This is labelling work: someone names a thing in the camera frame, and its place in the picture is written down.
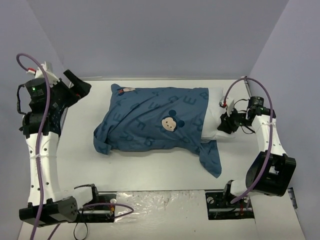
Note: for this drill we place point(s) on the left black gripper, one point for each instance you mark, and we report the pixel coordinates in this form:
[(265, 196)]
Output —
[(69, 90)]

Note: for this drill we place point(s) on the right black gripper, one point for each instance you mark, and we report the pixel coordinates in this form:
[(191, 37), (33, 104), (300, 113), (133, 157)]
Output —
[(229, 120)]

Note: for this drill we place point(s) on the white pillow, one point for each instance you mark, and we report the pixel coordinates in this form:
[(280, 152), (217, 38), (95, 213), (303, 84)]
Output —
[(212, 119)]

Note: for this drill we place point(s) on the blue cartoon print pillowcase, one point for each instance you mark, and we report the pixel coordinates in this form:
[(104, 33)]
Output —
[(161, 118)]

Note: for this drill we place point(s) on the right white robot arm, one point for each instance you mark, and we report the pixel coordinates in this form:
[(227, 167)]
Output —
[(272, 169)]

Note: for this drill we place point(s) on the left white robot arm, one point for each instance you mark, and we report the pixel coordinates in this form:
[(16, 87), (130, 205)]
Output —
[(47, 204)]

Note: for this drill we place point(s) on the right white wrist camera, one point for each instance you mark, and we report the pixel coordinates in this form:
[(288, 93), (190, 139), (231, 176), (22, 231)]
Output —
[(227, 103)]

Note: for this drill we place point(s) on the aluminium table edge rail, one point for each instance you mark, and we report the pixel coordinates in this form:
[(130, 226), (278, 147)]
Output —
[(247, 86)]

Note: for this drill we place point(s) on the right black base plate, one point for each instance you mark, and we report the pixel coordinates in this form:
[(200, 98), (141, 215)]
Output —
[(218, 208)]

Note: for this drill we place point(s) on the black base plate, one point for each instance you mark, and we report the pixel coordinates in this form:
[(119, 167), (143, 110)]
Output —
[(101, 213), (218, 208)]

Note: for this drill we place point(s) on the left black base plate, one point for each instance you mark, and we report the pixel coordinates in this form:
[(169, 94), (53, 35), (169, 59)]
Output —
[(101, 213)]

